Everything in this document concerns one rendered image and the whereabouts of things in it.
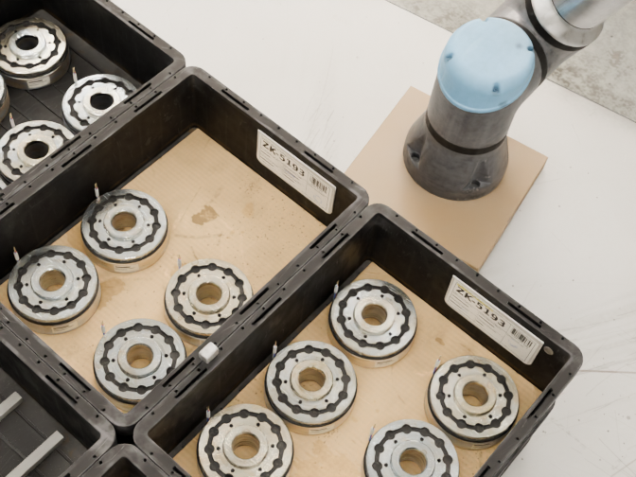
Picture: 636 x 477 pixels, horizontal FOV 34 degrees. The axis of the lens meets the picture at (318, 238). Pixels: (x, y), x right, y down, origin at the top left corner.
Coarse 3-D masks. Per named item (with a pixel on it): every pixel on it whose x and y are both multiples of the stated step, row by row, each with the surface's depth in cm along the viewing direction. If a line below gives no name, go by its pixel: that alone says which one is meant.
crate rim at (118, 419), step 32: (160, 96) 126; (224, 96) 127; (64, 160) 120; (320, 160) 123; (32, 192) 117; (352, 192) 120; (0, 320) 108; (192, 352) 108; (160, 384) 105; (128, 416) 103
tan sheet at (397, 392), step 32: (320, 320) 122; (448, 320) 124; (416, 352) 121; (448, 352) 121; (480, 352) 122; (256, 384) 117; (384, 384) 118; (416, 384) 119; (352, 416) 116; (384, 416) 116; (416, 416) 117; (192, 448) 113; (320, 448) 114; (352, 448) 114
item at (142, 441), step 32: (352, 224) 118; (320, 256) 115; (448, 256) 117; (288, 288) 113; (480, 288) 115; (256, 320) 112; (224, 352) 108; (576, 352) 111; (192, 384) 106; (160, 416) 104; (160, 448) 102; (512, 448) 105
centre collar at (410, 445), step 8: (408, 440) 111; (400, 448) 110; (408, 448) 111; (416, 448) 111; (424, 448) 111; (392, 456) 110; (424, 456) 111; (432, 456) 110; (392, 464) 109; (432, 464) 110; (400, 472) 109; (424, 472) 109; (432, 472) 109
